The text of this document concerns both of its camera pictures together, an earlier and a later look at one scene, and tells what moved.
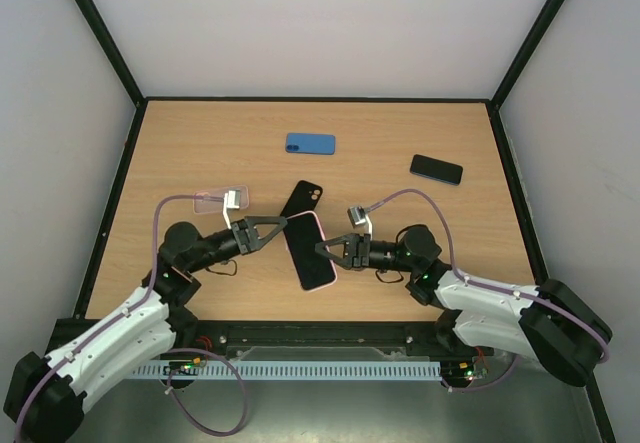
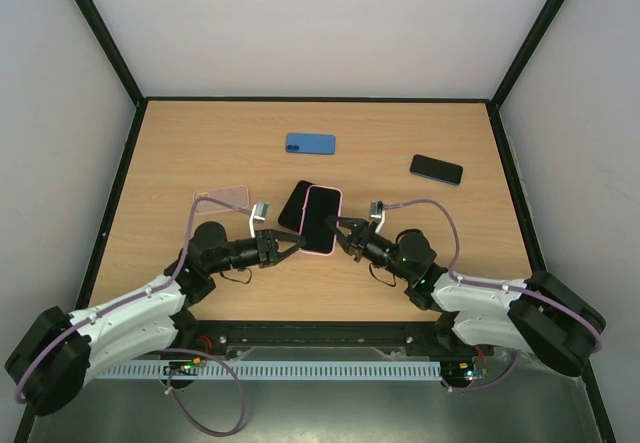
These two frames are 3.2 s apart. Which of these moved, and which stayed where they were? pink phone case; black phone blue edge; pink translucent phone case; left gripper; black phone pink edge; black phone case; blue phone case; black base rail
Moved: pink phone case; left gripper; black phone pink edge
Stayed: pink translucent phone case; black phone blue edge; black phone case; blue phone case; black base rail
